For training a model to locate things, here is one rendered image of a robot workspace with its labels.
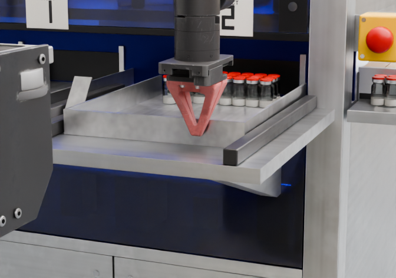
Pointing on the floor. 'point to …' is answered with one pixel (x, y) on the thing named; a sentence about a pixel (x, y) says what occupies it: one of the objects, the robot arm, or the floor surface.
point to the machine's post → (319, 208)
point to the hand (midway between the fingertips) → (196, 129)
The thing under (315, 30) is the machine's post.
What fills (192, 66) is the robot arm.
